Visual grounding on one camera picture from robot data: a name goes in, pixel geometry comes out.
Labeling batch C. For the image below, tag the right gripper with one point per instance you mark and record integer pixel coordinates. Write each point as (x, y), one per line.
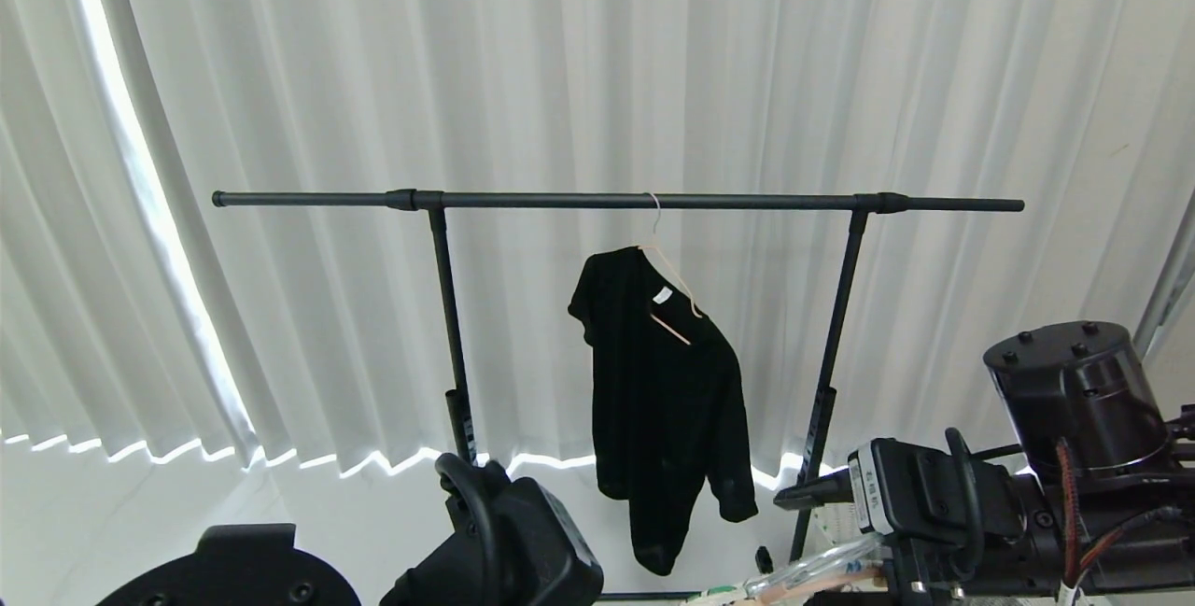
(1018, 559)

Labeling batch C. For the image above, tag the cream printed garment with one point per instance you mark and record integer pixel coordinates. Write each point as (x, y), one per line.
(822, 561)

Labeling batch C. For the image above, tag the pink clothes hanger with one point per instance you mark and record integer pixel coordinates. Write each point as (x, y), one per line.
(674, 281)
(822, 587)

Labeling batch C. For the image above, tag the black garment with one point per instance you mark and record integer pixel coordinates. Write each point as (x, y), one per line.
(663, 419)

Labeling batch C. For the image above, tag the black clothes rack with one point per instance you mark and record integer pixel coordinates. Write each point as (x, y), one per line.
(560, 201)

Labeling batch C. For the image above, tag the white curtain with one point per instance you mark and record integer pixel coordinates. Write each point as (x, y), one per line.
(467, 55)

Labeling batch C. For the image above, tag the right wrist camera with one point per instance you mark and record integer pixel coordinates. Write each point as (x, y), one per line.
(924, 489)

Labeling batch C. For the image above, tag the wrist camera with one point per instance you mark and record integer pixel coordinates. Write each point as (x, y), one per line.
(924, 489)
(532, 550)

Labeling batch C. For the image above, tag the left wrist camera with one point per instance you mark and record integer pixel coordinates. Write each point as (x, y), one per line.
(532, 550)

